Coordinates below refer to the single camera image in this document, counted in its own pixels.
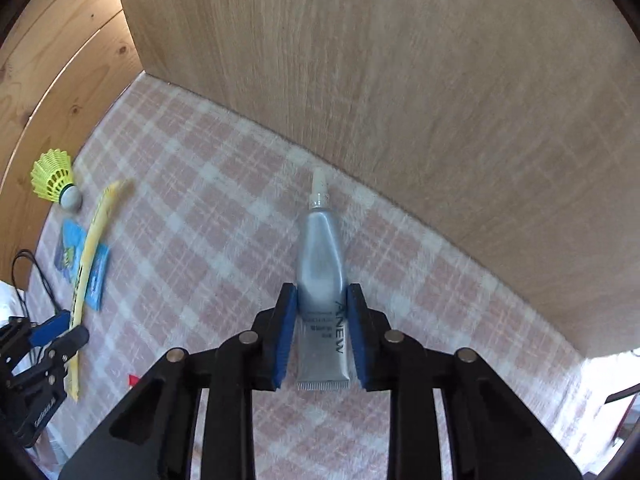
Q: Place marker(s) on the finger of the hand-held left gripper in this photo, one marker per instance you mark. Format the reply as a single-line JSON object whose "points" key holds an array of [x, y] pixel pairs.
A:
{"points": [[72, 337], [50, 327]]}

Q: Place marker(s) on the silver cream tube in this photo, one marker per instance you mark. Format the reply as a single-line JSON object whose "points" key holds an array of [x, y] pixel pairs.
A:
{"points": [[320, 260]]}

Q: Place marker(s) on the small red wrapper piece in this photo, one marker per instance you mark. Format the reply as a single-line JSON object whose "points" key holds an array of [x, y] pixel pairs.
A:
{"points": [[133, 381]]}

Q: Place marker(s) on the small light blue sachet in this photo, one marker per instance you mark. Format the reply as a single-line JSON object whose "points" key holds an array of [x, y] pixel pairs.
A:
{"points": [[97, 280]]}

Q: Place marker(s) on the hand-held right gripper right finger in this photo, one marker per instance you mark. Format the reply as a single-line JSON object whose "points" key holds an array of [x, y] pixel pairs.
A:
{"points": [[360, 340]]}

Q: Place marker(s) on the long yellow packet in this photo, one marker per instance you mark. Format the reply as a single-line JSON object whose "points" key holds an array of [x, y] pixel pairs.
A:
{"points": [[95, 240]]}

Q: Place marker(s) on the pink checked tablecloth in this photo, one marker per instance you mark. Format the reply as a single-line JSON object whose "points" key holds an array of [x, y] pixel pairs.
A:
{"points": [[200, 210]]}

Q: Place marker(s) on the yellow shuttlecock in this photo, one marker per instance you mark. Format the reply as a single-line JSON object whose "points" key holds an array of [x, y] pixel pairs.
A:
{"points": [[52, 175]]}

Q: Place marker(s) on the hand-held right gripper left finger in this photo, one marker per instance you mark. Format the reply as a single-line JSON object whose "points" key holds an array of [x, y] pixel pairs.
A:
{"points": [[282, 340]]}

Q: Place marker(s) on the light wooden cabinet panel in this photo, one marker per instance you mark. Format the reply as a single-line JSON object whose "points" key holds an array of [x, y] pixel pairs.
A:
{"points": [[400, 110]]}

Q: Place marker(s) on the small blue green print sachet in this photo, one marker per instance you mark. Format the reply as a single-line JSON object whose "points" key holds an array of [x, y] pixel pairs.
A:
{"points": [[70, 250]]}

